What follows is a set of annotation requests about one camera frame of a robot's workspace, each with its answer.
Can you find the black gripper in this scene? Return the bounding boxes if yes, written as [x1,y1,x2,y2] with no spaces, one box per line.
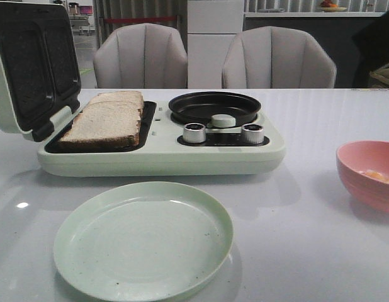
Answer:
[352,10,389,72]

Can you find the pink plastic bowl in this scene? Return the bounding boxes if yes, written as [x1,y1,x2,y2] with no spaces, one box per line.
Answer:
[336,140,389,213]

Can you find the orange shrimp piece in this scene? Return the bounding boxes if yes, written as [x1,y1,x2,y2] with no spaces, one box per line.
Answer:
[359,169,389,184]

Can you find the bread slice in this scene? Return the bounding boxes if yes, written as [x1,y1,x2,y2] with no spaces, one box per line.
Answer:
[58,101,144,148]
[87,91,144,110]

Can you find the mint green hinged lid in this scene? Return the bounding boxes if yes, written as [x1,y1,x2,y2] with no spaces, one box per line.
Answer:
[0,1,81,142]

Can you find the mint green breakfast maker base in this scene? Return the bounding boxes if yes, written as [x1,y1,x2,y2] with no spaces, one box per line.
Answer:
[37,100,285,177]

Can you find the grey counter with white top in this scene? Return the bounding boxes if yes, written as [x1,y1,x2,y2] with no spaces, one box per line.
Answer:
[243,12,382,88]

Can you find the fruit plate on counter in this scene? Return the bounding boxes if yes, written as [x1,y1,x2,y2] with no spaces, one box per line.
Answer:
[318,0,347,13]

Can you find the right beige upholstered chair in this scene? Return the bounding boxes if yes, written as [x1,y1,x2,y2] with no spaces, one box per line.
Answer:
[222,26,337,89]

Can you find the beige upholstered chair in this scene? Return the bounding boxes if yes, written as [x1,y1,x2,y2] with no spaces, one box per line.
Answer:
[222,26,337,89]
[93,23,188,89]

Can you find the right silver control knob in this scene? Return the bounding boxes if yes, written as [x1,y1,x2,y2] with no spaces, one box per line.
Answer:
[240,123,264,145]

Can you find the silver control knob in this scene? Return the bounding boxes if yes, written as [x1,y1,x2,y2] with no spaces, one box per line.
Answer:
[183,123,206,144]
[240,123,264,145]

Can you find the white cabinet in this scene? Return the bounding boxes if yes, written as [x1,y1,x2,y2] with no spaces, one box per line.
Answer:
[187,1,244,89]

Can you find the black round frying pan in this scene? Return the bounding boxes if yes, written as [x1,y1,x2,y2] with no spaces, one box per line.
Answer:
[169,91,261,126]

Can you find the left silver control knob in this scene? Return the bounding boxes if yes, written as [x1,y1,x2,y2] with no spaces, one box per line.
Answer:
[183,123,206,144]

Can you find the left beige upholstered chair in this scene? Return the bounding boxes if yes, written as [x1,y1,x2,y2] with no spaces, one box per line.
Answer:
[93,23,188,89]

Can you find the red barrier tape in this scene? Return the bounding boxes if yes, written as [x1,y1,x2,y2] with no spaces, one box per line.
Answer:
[103,16,178,24]

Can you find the mint green round plate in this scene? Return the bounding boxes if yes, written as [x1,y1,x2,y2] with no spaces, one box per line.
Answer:
[54,181,234,301]

